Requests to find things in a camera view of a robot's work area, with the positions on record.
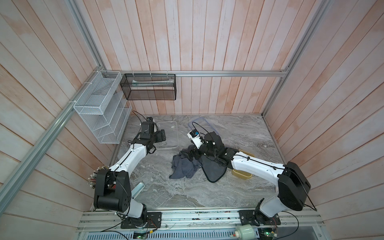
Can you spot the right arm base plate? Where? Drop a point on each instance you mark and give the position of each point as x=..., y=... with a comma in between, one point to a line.
x=256, y=218

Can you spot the black mesh basket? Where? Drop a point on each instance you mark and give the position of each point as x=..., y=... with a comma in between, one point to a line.
x=149, y=87

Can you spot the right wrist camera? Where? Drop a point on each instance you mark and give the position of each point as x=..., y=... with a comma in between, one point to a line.
x=195, y=137

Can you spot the clear lunch box blue rim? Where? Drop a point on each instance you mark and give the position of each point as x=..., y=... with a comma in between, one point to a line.
x=171, y=132

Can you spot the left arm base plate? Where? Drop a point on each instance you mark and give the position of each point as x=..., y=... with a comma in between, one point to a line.
x=151, y=220

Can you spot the dark grey cloth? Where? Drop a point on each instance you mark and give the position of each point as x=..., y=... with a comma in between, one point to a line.
x=184, y=164

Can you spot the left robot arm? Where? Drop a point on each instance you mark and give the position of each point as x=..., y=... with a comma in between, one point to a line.
x=112, y=186

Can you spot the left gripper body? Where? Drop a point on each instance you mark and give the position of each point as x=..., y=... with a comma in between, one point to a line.
x=153, y=137

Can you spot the white wire mesh shelf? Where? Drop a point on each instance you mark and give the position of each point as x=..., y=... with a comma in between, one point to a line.
x=104, y=108

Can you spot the yellow lunch box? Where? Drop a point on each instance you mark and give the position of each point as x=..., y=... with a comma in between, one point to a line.
x=241, y=174

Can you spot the pale green case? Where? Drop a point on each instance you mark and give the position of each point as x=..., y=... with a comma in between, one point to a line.
x=137, y=190

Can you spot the red cup of pencils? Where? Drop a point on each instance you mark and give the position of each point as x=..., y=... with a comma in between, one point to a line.
x=93, y=176

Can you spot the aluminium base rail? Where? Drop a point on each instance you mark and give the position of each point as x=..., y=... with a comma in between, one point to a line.
x=198, y=224

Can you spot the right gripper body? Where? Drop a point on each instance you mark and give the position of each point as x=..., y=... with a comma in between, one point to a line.
x=205, y=150

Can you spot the clear lunch box lid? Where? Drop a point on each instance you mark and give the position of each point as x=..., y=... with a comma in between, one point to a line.
x=205, y=123

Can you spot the white cylinder device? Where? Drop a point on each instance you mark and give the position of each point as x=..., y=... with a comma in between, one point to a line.
x=245, y=232

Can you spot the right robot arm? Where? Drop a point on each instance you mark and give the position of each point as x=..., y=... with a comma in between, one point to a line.
x=292, y=186

